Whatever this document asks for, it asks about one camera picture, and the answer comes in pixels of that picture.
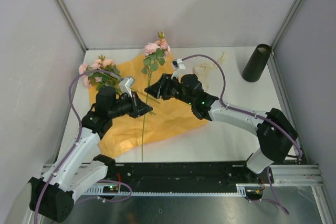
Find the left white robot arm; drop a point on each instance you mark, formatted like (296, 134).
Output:
(55, 193)

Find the grey slotted cable duct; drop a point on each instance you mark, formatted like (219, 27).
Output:
(203, 191)

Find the aluminium frame rail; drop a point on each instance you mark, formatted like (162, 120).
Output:
(71, 24)

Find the pink rose flower stem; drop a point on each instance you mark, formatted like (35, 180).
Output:
(154, 56)

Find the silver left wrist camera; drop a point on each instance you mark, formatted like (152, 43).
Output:
(126, 84)

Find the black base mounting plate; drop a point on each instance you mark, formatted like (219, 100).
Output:
(185, 174)

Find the black cylindrical vase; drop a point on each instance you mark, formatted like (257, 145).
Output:
(256, 63)

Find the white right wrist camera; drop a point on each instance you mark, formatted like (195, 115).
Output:
(179, 68)

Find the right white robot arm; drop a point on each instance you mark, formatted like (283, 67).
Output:
(276, 135)

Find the cream printed ribbon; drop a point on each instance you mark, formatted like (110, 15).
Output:
(202, 71)

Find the orange flower bouquet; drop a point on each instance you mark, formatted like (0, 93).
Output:
(168, 119)

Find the pink rose flower bunch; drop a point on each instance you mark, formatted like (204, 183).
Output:
(105, 73)

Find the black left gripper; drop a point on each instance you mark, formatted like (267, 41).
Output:
(137, 106)

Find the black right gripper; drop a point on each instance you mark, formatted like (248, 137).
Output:
(161, 88)

